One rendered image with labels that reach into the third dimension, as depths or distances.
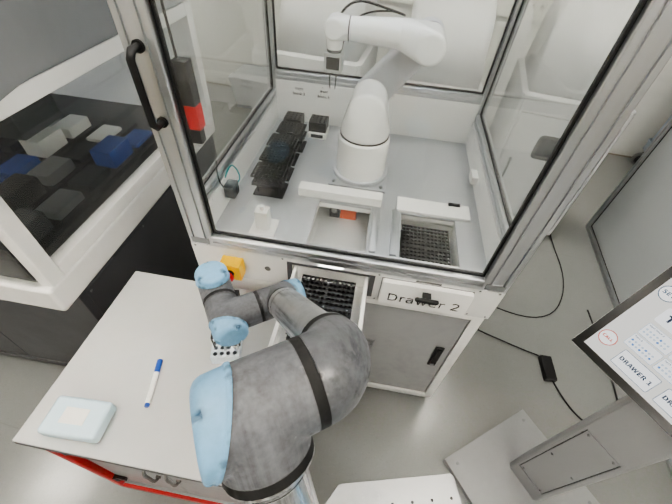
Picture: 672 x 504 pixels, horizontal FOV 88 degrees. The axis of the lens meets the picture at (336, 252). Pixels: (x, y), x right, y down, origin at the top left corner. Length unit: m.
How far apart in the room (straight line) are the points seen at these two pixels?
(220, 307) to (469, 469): 1.44
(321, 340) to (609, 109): 0.70
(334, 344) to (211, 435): 0.16
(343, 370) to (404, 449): 1.48
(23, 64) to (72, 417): 0.89
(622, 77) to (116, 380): 1.39
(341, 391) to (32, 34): 1.13
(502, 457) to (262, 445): 1.65
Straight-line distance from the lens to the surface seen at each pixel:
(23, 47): 1.24
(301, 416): 0.42
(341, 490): 1.05
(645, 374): 1.18
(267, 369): 0.42
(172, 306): 1.33
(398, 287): 1.14
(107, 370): 1.28
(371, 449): 1.86
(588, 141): 0.90
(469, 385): 2.11
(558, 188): 0.95
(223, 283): 0.84
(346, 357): 0.43
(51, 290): 1.35
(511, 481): 1.98
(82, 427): 1.18
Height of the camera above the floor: 1.79
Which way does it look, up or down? 47 degrees down
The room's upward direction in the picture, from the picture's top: 5 degrees clockwise
